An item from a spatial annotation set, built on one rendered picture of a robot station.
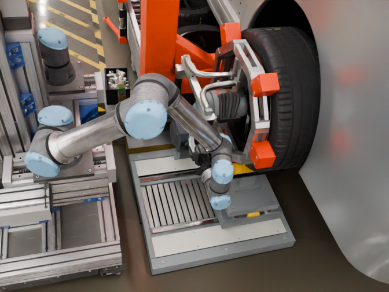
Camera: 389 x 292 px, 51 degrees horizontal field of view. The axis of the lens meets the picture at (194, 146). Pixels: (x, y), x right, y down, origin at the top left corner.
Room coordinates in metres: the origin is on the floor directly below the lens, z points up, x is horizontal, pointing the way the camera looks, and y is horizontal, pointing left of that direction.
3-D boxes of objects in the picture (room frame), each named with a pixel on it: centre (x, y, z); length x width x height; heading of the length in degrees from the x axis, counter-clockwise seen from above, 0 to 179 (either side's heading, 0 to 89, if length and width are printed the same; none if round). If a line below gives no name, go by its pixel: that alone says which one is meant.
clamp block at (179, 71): (1.50, 0.10, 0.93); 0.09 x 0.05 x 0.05; 112
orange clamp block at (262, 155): (1.13, -0.28, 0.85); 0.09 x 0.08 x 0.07; 22
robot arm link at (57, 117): (0.98, 0.50, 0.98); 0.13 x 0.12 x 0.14; 4
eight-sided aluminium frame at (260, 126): (1.42, -0.16, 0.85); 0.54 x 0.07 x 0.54; 22
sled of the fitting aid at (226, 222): (1.52, -0.30, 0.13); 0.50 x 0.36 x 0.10; 22
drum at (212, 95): (1.39, -0.09, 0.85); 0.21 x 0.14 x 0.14; 112
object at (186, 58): (1.47, -0.01, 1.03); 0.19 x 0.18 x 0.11; 112
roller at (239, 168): (1.35, -0.29, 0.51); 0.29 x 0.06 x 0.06; 112
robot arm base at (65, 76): (1.45, 0.68, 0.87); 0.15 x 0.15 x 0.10
